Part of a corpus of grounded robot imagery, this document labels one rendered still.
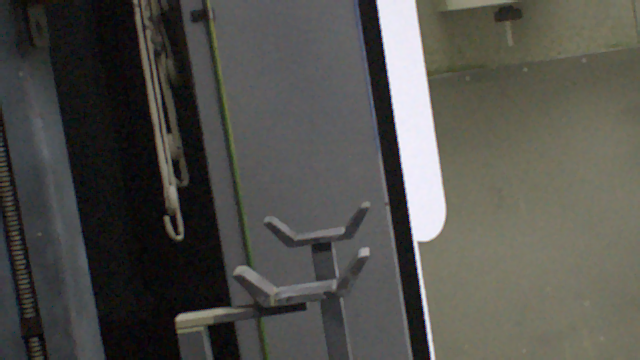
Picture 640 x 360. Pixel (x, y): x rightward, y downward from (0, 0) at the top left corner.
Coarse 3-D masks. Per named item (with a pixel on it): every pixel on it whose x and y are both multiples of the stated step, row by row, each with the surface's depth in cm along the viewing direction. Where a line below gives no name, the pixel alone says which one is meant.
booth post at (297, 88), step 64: (192, 0) 127; (256, 0) 127; (320, 0) 127; (192, 64) 128; (256, 64) 128; (320, 64) 127; (256, 128) 128; (320, 128) 128; (256, 192) 129; (320, 192) 129; (384, 192) 129; (256, 256) 130; (384, 256) 130; (256, 320) 131; (320, 320) 131; (384, 320) 130
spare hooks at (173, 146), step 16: (144, 0) 135; (160, 0) 133; (176, 0) 137; (144, 16) 132; (160, 16) 136; (176, 16) 136; (160, 32) 136; (144, 48) 132; (160, 48) 136; (144, 64) 132; (160, 64) 136; (176, 64) 137; (176, 80) 135; (160, 96) 133; (160, 112) 133; (176, 128) 138; (160, 144) 133; (176, 144) 138; (160, 160) 133; (176, 208) 131; (176, 240) 133
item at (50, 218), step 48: (0, 0) 78; (0, 48) 78; (48, 48) 83; (0, 96) 79; (48, 96) 82; (0, 144) 79; (48, 144) 80; (0, 192) 80; (48, 192) 79; (0, 240) 80; (48, 240) 80; (0, 288) 80; (48, 288) 80; (0, 336) 81; (48, 336) 80; (96, 336) 85
